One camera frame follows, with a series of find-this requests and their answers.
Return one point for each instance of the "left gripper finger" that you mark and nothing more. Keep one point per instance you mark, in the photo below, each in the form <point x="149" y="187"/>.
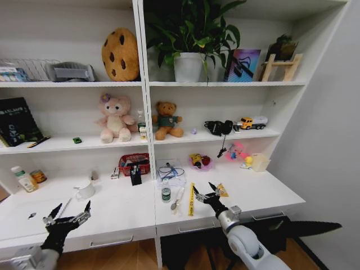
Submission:
<point x="53" y="216"/>
<point x="84" y="215"/>

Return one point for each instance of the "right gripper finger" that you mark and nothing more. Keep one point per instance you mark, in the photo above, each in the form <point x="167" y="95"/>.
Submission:
<point x="198" y="194"/>
<point x="214" y="189"/>

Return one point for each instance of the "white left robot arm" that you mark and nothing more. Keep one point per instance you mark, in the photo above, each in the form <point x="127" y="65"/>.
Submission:
<point x="36" y="257"/>

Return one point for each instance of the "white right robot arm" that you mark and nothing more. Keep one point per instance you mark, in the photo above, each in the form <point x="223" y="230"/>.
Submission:
<point x="242" y="239"/>

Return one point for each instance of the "yellow snack packet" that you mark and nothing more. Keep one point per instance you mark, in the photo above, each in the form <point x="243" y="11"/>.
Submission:
<point x="222" y="190"/>

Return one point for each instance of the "yellow ruler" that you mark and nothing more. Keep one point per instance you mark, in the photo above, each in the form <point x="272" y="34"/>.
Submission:
<point x="191" y="199"/>

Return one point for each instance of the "white pencil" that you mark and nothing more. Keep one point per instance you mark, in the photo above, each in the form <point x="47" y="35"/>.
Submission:
<point x="67" y="205"/>

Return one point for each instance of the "small black clip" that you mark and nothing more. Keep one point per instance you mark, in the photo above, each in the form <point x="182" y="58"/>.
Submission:
<point x="31" y="215"/>

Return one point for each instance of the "wrapped metal spoon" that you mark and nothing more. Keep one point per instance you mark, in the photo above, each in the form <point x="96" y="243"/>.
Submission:
<point x="177" y="201"/>

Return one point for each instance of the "white ceramic mug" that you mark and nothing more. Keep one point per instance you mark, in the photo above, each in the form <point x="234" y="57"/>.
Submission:
<point x="85" y="189"/>

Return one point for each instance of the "pink bowl of toy fruit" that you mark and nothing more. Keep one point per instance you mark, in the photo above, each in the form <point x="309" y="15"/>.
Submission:
<point x="200" y="162"/>

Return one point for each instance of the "small green-label bottle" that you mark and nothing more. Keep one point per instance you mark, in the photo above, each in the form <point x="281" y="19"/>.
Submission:
<point x="166" y="194"/>

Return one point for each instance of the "clear document pouch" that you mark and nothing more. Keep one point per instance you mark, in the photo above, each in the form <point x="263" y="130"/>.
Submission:
<point x="170" y="173"/>

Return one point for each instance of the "black clip microphone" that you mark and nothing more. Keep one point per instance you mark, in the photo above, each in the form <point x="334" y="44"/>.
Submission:
<point x="221" y="152"/>

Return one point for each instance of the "cream white lotion bottle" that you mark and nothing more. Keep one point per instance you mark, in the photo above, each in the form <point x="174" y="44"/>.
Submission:
<point x="28" y="184"/>

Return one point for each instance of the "orange tin can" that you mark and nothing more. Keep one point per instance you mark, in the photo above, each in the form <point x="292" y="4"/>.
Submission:
<point x="38" y="176"/>

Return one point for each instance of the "yellow duck toy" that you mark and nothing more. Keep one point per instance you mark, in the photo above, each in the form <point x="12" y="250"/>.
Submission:
<point x="247" y="161"/>

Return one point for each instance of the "pink plastic toy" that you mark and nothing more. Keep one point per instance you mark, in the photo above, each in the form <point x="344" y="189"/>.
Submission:
<point x="234" y="150"/>

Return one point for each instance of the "white green-cap medicine bottle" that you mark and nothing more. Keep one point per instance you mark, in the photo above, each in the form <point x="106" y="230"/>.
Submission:
<point x="19" y="174"/>

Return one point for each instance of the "black headphones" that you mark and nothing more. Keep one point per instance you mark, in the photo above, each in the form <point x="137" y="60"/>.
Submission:
<point x="220" y="127"/>

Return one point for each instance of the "black pen holder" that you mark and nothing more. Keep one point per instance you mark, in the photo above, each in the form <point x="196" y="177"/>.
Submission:
<point x="136" y="175"/>

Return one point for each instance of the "red plastic basket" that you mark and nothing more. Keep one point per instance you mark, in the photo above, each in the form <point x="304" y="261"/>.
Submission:
<point x="133" y="163"/>

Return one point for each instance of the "green toy car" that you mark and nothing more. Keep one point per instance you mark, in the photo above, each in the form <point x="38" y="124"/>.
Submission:
<point x="76" y="140"/>

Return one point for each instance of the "black yellow pen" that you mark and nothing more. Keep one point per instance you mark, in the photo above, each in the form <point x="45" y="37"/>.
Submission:
<point x="38" y="142"/>

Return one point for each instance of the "yellow toy tanker truck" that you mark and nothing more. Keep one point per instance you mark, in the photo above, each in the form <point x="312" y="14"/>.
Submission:
<point x="252" y="121"/>

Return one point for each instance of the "brown teddy bear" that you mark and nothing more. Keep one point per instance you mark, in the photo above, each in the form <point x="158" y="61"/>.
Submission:
<point x="167" y="121"/>

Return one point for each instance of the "small white yellow box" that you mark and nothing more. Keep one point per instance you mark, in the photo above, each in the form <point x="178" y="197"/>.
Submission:
<point x="143" y="133"/>

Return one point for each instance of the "clear green-label bottle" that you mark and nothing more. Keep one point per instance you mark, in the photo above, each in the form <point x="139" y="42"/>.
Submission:
<point x="140" y="121"/>

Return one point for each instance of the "white shelf desk unit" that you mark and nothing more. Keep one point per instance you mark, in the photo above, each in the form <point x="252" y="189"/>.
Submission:
<point x="225" y="95"/>

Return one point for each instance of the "black spiral notebook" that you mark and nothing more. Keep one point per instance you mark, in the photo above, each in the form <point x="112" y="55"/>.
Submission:
<point x="17" y="122"/>

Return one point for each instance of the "pink plush bunny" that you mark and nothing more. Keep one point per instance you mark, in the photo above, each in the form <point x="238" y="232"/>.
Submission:
<point x="115" y="119"/>

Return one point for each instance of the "white plant pot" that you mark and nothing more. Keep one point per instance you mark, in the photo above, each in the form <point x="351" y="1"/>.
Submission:
<point x="189" y="67"/>

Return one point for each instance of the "small wooden easel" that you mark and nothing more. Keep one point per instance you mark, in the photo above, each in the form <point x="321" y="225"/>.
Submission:
<point x="281" y="67"/>

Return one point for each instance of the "grey neck massager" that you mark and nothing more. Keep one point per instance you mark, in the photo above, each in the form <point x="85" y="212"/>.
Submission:
<point x="70" y="72"/>

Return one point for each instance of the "pastel sticky note pack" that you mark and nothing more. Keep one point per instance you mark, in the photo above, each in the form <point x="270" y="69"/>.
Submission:
<point x="12" y="76"/>

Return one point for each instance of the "chocolate chip cookie pillow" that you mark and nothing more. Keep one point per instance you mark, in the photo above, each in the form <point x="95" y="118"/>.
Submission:
<point x="120" y="54"/>

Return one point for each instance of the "green leafy plant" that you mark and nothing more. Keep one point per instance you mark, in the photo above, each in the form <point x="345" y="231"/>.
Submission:
<point x="194" y="25"/>

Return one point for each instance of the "small plant picture frame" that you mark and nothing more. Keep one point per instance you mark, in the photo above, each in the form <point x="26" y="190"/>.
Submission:
<point x="282" y="47"/>

